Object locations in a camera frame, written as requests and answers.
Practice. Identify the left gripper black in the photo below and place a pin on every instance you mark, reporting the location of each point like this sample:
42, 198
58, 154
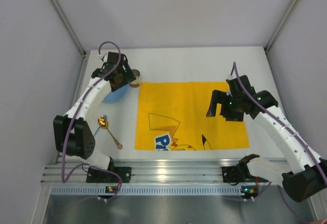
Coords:
125, 73

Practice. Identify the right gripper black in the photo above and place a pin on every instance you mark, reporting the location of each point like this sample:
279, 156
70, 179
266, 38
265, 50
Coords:
222, 104

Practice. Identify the metal cup brown base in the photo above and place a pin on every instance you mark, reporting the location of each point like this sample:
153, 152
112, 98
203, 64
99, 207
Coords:
137, 81

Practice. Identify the yellow Pikachu cloth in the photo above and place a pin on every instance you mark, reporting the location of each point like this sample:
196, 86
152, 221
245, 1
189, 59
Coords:
172, 117

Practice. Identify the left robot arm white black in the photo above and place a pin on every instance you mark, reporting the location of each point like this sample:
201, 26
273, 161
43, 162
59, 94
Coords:
72, 132

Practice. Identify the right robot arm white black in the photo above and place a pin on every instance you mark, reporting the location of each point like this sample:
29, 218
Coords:
305, 174

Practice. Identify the light blue plate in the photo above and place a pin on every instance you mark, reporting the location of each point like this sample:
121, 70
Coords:
116, 96

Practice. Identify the blue fork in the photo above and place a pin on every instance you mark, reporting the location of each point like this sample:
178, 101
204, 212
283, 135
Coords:
104, 117

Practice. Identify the gold spoon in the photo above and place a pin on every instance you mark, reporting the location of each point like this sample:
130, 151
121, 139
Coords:
103, 123

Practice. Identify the aluminium mounting rail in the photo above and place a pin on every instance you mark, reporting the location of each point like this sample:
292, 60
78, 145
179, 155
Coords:
154, 171

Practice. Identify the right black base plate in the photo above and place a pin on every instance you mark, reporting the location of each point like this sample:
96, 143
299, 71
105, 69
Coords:
230, 174

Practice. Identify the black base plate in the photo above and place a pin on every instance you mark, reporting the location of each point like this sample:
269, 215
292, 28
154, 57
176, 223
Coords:
230, 174
97, 176

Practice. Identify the left frame post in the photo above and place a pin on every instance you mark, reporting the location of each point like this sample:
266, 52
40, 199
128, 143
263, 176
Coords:
68, 27

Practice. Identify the frame post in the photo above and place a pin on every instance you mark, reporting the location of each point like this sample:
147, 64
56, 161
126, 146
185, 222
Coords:
68, 27
281, 24

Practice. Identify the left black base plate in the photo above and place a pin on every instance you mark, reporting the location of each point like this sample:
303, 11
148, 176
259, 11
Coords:
97, 176

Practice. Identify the slotted cable duct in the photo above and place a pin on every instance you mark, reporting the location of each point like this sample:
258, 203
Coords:
156, 190

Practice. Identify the right frame post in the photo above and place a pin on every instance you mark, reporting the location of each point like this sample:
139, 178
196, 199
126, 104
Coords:
281, 24

